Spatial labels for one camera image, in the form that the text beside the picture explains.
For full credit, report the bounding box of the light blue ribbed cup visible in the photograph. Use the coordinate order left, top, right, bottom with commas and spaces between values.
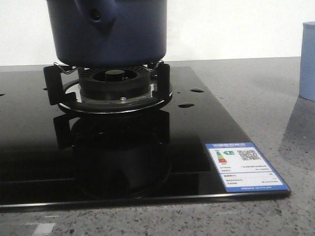
299, 21, 315, 101

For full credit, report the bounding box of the right burner with pot support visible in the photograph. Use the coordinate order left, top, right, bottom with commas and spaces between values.
43, 61, 172, 114

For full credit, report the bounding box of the dark blue cooking pot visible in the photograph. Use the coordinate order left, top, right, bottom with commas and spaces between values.
47, 0, 167, 68

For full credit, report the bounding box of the black glass gas stove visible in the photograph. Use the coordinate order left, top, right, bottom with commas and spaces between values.
0, 67, 290, 211

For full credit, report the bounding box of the blue energy label sticker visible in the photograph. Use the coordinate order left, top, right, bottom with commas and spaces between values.
206, 142, 289, 192

